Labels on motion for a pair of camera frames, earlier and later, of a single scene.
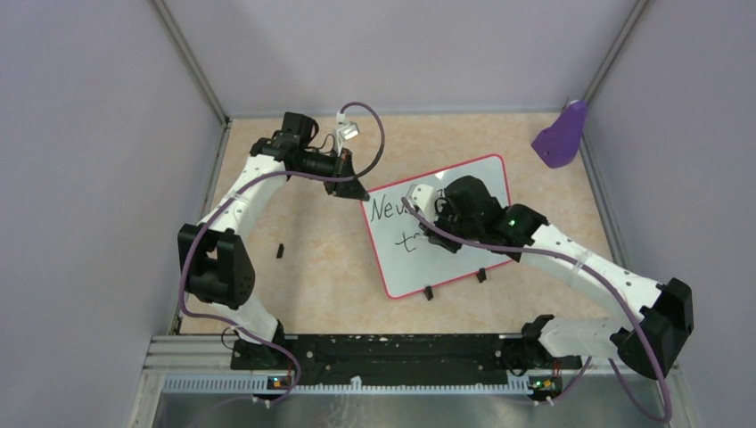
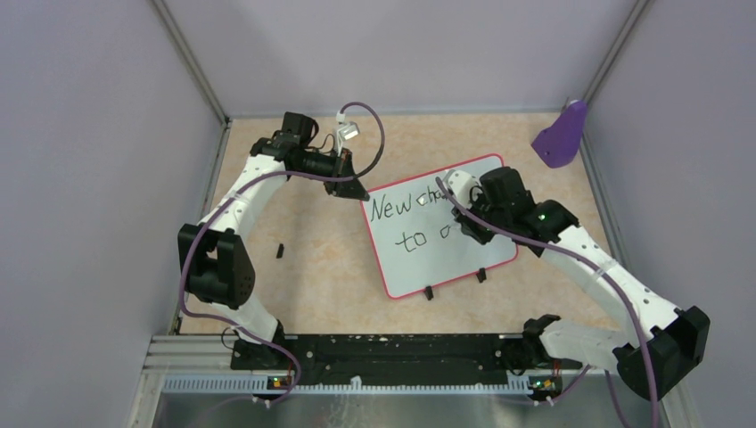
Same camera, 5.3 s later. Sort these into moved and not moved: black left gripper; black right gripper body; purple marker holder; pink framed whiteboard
Moved: black right gripper body
Not moved: purple marker holder; pink framed whiteboard; black left gripper
